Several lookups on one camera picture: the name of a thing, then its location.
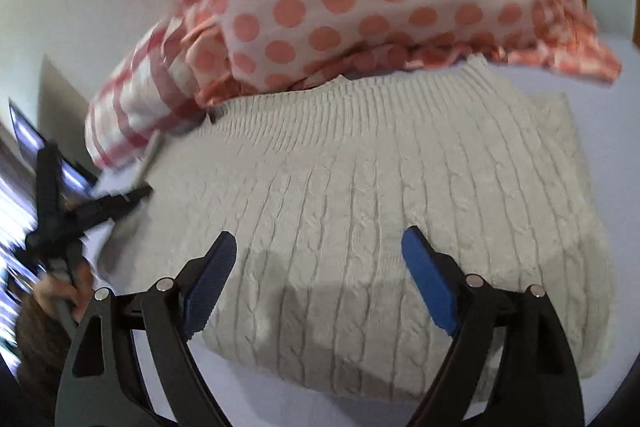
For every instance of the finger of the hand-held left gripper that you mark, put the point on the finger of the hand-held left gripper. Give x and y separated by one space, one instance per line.
120 199

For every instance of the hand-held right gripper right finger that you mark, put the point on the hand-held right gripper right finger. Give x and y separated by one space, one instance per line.
430 287

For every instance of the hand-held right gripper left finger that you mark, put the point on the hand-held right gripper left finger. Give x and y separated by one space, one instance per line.
210 282

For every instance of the person's left forearm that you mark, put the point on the person's left forearm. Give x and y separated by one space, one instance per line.
37 347

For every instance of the person's left hand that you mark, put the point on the person's left hand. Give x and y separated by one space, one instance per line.
65 292

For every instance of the pink checked pillow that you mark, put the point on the pink checked pillow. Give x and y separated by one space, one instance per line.
145 102

